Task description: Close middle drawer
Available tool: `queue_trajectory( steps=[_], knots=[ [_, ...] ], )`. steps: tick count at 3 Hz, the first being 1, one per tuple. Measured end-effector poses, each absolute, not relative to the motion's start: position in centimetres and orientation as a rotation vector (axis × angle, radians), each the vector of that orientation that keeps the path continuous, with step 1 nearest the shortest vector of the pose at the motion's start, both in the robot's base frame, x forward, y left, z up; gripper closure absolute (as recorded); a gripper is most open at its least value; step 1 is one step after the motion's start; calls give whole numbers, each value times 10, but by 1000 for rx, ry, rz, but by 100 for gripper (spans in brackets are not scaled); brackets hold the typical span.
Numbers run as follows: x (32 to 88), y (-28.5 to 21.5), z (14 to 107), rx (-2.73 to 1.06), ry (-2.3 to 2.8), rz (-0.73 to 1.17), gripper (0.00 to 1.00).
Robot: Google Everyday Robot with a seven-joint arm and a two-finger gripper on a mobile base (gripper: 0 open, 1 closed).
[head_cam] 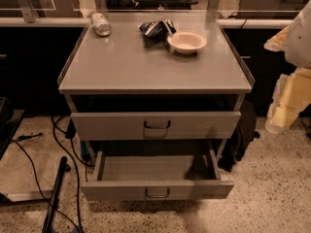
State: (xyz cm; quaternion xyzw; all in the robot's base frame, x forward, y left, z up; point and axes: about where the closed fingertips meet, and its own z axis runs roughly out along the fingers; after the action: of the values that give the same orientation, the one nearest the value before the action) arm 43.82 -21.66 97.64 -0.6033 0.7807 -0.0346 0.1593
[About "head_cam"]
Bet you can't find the grey drawer cabinet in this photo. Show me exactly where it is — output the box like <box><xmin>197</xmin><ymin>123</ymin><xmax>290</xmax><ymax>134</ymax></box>
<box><xmin>56</xmin><ymin>11</ymin><xmax>256</xmax><ymax>153</ymax></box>

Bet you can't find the white bowl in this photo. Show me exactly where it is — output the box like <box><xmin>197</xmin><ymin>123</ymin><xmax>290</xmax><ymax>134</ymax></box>
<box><xmin>167</xmin><ymin>30</ymin><xmax>207</xmax><ymax>55</ymax></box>

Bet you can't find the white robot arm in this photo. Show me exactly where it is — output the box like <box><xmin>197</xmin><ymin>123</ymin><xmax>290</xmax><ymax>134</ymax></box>
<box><xmin>264</xmin><ymin>1</ymin><xmax>311</xmax><ymax>134</ymax></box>

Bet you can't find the black pole stand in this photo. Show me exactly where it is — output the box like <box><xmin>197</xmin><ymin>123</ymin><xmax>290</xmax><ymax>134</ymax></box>
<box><xmin>42</xmin><ymin>156</ymin><xmax>68</xmax><ymax>233</ymax></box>

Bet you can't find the grey drawer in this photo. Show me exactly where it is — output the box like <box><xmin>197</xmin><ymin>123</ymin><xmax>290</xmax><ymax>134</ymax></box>
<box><xmin>71</xmin><ymin>112</ymin><xmax>241</xmax><ymax>141</ymax></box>
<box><xmin>82</xmin><ymin>150</ymin><xmax>234</xmax><ymax>201</ymax></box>

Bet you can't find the silver soda can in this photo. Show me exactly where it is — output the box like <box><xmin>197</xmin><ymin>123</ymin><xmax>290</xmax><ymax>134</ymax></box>
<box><xmin>91</xmin><ymin>13</ymin><xmax>111</xmax><ymax>37</ymax></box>

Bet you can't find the blue white chip bag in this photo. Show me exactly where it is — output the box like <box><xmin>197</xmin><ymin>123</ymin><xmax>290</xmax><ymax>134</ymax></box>
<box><xmin>138</xmin><ymin>19</ymin><xmax>176</xmax><ymax>38</ymax></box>

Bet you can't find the grey top drawer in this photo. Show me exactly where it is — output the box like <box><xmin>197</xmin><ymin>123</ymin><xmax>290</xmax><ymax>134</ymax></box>
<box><xmin>71</xmin><ymin>112</ymin><xmax>241</xmax><ymax>141</ymax></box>

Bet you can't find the black bag behind cabinet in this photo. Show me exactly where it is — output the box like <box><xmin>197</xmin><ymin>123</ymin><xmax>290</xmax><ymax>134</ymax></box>
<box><xmin>218</xmin><ymin>100</ymin><xmax>260</xmax><ymax>172</ymax></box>

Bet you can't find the white floor base plate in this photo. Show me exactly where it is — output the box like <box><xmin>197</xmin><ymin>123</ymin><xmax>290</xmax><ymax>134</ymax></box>
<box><xmin>3</xmin><ymin>190</ymin><xmax>52</xmax><ymax>202</ymax></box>

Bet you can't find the black floor cable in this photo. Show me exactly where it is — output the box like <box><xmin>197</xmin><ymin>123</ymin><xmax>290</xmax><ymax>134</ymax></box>
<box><xmin>13</xmin><ymin>115</ymin><xmax>95</xmax><ymax>233</ymax></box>

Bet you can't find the black desk edge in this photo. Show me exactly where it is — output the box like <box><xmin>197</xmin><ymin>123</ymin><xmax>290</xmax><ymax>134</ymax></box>
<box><xmin>0</xmin><ymin>97</ymin><xmax>25</xmax><ymax>159</ymax></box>

